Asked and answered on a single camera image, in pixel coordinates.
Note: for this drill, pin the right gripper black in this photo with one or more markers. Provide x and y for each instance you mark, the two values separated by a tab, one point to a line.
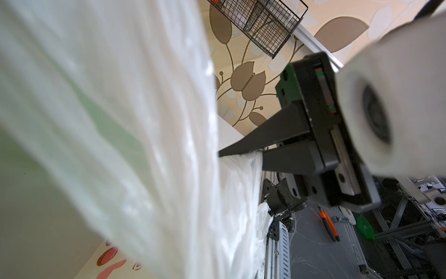
312	146

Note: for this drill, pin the printed white plastic bag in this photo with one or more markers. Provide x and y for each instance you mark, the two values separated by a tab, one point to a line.
114	102

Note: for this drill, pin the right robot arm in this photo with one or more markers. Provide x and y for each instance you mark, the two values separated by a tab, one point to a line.
282	198

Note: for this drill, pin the green round object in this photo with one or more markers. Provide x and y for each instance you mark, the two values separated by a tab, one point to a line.
365	228

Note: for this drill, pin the right wire basket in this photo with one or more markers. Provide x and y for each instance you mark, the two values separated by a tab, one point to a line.
267	24

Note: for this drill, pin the orange handled pliers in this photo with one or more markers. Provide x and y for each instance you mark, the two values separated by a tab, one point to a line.
329	226

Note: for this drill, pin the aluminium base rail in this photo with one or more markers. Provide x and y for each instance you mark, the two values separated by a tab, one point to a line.
277	262

